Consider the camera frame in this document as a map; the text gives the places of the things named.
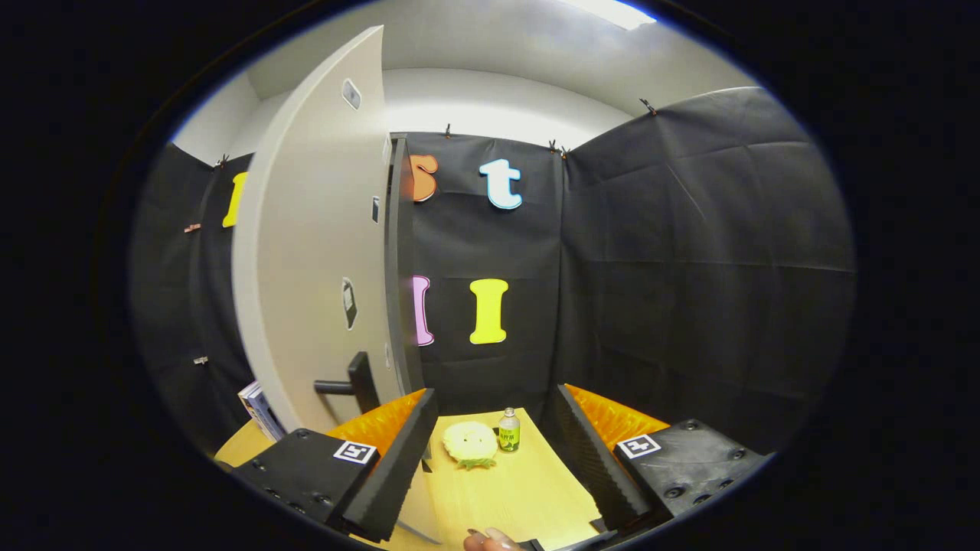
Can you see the yellow pineapple plush toy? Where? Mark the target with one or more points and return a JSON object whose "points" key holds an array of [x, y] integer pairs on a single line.
{"points": [[469, 442]]}

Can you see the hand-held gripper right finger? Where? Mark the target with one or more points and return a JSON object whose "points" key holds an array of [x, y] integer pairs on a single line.
{"points": [[597, 467]]}

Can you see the blue cover book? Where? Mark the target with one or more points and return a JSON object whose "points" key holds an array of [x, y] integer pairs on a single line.
{"points": [[268, 417]]}

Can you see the long ceiling light panel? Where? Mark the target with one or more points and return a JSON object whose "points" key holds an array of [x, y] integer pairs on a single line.
{"points": [[612, 11]]}

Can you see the dark grey shoe cabinet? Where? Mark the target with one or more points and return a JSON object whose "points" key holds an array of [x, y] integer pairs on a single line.
{"points": [[402, 268]]}

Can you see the white spine book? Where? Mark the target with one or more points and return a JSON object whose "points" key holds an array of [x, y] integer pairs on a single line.
{"points": [[249, 398]]}

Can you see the green label bottle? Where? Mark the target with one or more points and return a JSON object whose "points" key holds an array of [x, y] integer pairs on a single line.
{"points": [[509, 435]]}

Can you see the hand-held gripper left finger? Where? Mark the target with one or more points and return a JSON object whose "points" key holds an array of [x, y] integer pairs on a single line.
{"points": [[398, 467]]}

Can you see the black backdrop cloth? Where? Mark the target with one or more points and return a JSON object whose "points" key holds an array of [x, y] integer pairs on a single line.
{"points": [[689, 268]]}

